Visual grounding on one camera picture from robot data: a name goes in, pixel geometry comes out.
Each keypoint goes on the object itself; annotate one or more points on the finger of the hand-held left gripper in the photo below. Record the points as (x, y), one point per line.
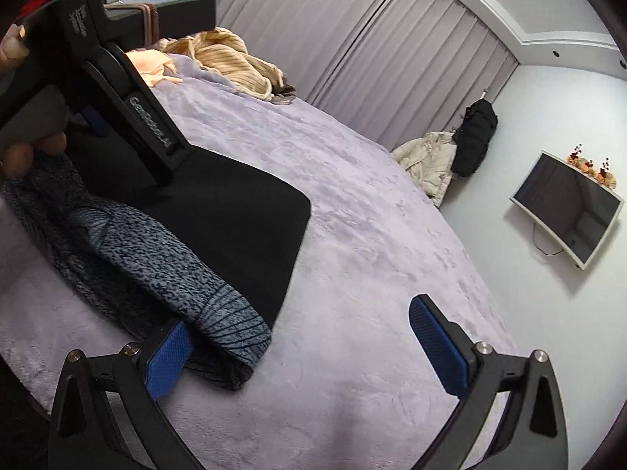
(95, 125)

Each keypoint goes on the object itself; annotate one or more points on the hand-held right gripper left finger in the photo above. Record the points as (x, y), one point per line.
(166, 357)

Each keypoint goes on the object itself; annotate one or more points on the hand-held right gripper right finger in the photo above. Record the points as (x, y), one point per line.
(437, 340)

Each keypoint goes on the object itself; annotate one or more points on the black pants with speckled waistband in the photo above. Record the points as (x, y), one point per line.
(230, 215)

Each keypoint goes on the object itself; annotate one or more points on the person's left hand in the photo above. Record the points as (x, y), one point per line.
(22, 160)

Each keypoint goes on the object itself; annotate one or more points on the peach fleece blanket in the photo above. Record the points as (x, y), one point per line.
(152, 66)

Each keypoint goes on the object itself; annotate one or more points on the lavender plush blanket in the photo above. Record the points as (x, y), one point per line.
(382, 264)

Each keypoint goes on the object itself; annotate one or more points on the cream striped garment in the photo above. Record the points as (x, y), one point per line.
(235, 61)

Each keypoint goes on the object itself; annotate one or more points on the cream puffer jacket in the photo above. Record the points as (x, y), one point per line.
(428, 164)

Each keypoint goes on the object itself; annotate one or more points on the brown grey cloth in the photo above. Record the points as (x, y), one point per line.
(284, 95)

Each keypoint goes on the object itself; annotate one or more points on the black puffer jacket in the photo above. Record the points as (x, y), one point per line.
(474, 139)

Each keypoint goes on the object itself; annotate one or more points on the orange flower decoration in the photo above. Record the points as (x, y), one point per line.
(590, 166)

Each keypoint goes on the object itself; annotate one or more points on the grey curtain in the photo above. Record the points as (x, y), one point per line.
(372, 44)

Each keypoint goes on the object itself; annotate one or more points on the white framed wall television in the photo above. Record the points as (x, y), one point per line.
(563, 208)

